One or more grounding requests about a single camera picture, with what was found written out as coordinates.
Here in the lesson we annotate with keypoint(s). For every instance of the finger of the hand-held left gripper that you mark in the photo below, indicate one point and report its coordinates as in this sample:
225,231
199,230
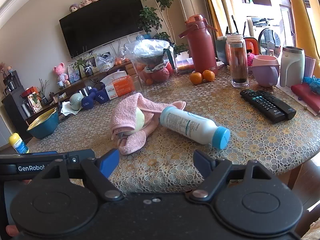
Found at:
77,154

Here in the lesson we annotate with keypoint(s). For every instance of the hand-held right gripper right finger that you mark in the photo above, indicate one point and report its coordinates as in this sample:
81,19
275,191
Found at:
202,162

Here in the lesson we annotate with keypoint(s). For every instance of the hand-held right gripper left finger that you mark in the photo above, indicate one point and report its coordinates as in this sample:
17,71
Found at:
110,162

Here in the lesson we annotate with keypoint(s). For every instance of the pink towel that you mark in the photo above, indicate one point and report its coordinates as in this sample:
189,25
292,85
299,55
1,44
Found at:
130,142

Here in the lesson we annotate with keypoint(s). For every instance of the white bottle with blue cap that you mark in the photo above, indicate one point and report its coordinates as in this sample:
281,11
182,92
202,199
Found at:
185,123

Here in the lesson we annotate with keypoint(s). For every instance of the person's left hand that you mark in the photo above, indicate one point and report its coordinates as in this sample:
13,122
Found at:
12,230

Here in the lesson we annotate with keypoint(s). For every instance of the yellow capped bottle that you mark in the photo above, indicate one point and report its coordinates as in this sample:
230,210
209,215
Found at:
18,143

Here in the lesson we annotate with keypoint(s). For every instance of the blue bowl with yellow colander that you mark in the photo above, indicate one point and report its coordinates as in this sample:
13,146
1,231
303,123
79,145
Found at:
42,127

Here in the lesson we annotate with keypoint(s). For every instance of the white cloth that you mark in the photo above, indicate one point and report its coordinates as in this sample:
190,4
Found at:
65,108

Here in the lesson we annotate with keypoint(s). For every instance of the pale yellow ball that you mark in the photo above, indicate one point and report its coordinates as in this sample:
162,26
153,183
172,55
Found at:
137,118

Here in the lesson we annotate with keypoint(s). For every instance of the pale green round container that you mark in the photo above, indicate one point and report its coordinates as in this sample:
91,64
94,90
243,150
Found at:
76,101

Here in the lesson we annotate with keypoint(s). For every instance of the blue dumbbell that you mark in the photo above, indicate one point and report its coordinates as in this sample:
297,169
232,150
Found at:
88,101
102,95

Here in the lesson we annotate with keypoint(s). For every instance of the black cabinet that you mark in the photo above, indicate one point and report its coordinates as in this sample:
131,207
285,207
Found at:
13,107

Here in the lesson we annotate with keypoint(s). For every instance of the wooden television stand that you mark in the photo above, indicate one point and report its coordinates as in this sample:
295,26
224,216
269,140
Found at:
80,83

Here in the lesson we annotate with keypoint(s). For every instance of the orange tissue pack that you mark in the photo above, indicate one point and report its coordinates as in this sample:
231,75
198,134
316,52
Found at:
120,86

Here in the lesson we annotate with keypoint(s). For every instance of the pink plush bear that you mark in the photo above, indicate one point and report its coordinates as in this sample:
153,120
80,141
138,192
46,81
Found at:
60,72

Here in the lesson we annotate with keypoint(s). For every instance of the tangerine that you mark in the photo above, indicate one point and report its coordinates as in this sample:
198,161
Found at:
196,78
208,75

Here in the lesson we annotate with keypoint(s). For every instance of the black coffee machine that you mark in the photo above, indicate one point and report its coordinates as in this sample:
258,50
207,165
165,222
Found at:
10,81

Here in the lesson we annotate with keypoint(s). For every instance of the black remote control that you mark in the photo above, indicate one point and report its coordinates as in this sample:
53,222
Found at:
267,105

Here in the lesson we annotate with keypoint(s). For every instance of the small potted plant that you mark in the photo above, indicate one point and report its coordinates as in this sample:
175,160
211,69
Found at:
80,66

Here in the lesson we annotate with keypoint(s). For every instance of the small orange fruit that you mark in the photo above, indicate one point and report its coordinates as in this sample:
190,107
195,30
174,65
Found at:
149,81

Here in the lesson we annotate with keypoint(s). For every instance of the clear glass tea bottle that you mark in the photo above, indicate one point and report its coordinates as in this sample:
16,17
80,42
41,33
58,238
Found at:
237,62

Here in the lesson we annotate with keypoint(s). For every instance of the pink and purple cup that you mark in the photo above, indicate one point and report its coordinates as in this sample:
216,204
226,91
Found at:
265,72

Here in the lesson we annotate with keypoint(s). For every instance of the plastic bag of fruit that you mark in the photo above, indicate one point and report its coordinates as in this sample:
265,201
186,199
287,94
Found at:
152,60

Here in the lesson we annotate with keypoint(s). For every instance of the dark green box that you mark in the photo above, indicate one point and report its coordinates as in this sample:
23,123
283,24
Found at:
220,51

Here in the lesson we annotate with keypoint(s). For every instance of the red thermos jug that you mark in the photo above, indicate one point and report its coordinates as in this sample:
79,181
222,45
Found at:
202,47

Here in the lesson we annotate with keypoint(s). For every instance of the red pouch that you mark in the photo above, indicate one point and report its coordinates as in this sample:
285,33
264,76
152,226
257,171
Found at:
303,91

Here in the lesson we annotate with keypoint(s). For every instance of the orange tissue holder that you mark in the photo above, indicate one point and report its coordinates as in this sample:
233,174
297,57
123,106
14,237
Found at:
250,46

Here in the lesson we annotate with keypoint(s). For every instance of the black television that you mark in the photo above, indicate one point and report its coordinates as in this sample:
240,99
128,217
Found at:
100,22

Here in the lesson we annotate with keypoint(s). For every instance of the blue crinkled plastic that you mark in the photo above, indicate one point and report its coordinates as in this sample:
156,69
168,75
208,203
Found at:
313,83

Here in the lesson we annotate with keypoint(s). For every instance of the black pen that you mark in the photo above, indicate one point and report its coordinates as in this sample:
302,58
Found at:
234,23
244,27

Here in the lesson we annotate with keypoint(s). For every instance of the washing machine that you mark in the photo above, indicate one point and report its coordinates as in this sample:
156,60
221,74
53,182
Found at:
265,35

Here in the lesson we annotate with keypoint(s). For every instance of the pink paper pad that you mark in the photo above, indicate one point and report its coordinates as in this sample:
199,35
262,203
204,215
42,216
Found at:
310,66

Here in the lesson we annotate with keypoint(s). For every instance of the purple plush toy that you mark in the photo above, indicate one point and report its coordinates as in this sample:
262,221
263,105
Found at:
74,8

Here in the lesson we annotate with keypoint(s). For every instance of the tall potted tree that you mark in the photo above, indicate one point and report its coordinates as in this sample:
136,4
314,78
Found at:
152,17

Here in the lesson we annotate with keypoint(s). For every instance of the small pink plush toy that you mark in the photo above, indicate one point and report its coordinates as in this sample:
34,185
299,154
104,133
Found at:
85,3

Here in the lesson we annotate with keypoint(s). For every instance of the yellow curtain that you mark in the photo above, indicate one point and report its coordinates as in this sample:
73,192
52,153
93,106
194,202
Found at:
293,12

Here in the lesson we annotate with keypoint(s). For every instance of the white photo frame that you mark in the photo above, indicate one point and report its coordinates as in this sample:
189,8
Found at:
93,61

